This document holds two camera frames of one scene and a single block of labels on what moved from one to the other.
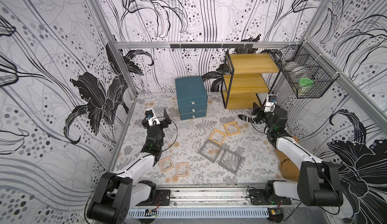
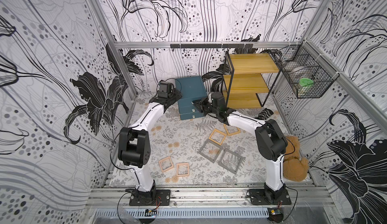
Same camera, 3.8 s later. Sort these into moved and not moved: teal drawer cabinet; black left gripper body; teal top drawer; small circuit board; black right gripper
Moved: black left gripper body; black right gripper
Not moved: teal drawer cabinet; small circuit board; teal top drawer
